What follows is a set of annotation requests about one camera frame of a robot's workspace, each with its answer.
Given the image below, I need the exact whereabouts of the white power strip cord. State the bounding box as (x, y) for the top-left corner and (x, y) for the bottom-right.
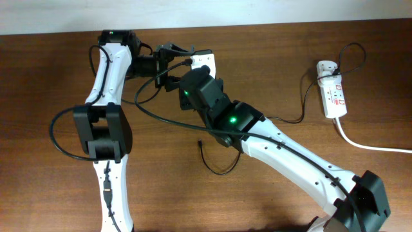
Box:
(333, 117), (412, 154)

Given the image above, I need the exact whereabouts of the white power strip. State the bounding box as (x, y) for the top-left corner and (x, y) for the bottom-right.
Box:
(317, 74), (347, 119)

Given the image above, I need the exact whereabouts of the black charger cable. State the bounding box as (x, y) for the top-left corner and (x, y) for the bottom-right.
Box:
(198, 42), (367, 177)

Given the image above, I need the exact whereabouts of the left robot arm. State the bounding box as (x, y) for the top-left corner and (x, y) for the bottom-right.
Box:
(73, 30), (194, 231)

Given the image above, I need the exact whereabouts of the white charger plug adapter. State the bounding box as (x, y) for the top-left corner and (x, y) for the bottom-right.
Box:
(316, 61), (337, 81)

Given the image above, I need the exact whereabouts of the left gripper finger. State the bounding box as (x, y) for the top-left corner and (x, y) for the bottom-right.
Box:
(165, 43), (194, 57)
(165, 75), (181, 92)

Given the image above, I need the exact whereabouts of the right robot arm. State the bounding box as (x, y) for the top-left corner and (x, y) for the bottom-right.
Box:
(180, 66), (391, 231)

